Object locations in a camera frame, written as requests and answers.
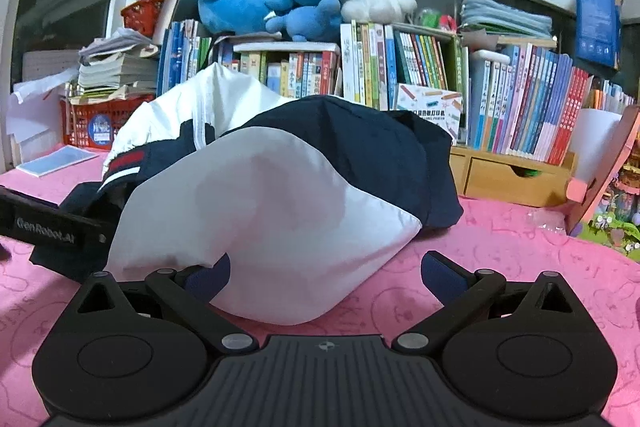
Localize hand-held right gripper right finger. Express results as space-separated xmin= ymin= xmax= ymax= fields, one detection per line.
xmin=391 ymin=250 xmax=582 ymax=354

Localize pink wooden stand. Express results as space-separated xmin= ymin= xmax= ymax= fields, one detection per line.
xmin=565 ymin=104 xmax=640 ymax=235

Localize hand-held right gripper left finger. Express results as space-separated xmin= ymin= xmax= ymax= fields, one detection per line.
xmin=70 ymin=252 xmax=260 ymax=355

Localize row of tall thin books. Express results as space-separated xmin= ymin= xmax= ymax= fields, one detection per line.
xmin=157 ymin=19 xmax=213 ymax=98

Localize blue whale plush toy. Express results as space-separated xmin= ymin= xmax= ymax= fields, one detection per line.
xmin=192 ymin=0 xmax=296 ymax=35

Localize blue cardboard box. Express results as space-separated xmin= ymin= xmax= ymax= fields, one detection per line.
xmin=574 ymin=0 xmax=623 ymax=68

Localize row of slim books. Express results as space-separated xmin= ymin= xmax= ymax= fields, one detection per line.
xmin=590 ymin=77 xmax=638 ymax=112

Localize small blue plush toy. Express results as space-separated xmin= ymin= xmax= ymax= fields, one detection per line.
xmin=265 ymin=0 xmax=342 ymax=44

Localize printed cardboard box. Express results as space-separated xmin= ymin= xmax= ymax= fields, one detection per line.
xmin=392 ymin=83 xmax=465 ymax=146

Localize green and red toy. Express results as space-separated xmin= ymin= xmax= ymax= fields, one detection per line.
xmin=415 ymin=7 xmax=458 ymax=32

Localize white shelf board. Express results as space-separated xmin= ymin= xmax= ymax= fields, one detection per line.
xmin=232 ymin=41 xmax=342 ymax=54

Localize red plastic crate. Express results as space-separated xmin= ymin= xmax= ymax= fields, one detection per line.
xmin=60 ymin=94 xmax=156 ymax=152

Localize row of blue and red books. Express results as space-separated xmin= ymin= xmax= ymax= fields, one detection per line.
xmin=467 ymin=42 xmax=593 ymax=165

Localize leaning grey board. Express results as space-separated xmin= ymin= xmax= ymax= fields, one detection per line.
xmin=160 ymin=0 xmax=201 ymax=28

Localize light blue booklet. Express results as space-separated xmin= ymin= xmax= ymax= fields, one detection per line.
xmin=15 ymin=145 xmax=101 ymax=178

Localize red basket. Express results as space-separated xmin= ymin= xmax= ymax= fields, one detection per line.
xmin=121 ymin=0 xmax=166 ymax=38

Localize clear plastic wrapper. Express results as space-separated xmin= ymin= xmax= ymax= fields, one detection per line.
xmin=530 ymin=207 xmax=568 ymax=233

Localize row of green-spined books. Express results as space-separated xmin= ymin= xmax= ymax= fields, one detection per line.
xmin=340 ymin=21 xmax=463 ymax=110

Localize stack of light blue folders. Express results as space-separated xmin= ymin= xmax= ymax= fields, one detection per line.
xmin=459 ymin=0 xmax=555 ymax=40

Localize stack of workbooks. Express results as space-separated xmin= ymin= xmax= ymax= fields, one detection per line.
xmin=67 ymin=29 xmax=161 ymax=102

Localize navy and white jacket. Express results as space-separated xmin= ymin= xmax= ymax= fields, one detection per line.
xmin=29 ymin=62 xmax=465 ymax=327

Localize wooden drawer organizer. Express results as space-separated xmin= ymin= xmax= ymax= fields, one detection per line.
xmin=449 ymin=144 xmax=576 ymax=208

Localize loose white papers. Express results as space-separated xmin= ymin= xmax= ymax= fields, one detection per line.
xmin=11 ymin=51 xmax=81 ymax=142

